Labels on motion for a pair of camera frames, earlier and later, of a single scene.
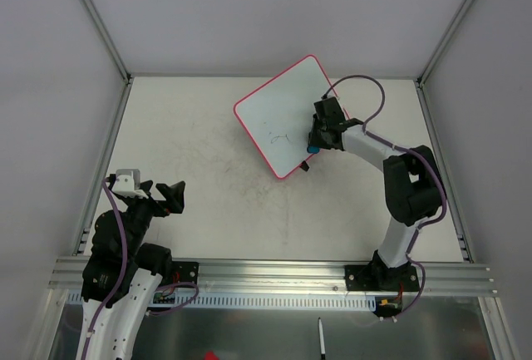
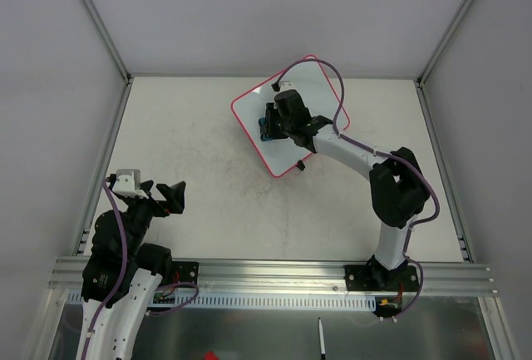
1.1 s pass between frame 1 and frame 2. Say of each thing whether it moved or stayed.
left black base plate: stayed
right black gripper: moved
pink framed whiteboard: stayed
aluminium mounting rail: stayed
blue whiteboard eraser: moved
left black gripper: stayed
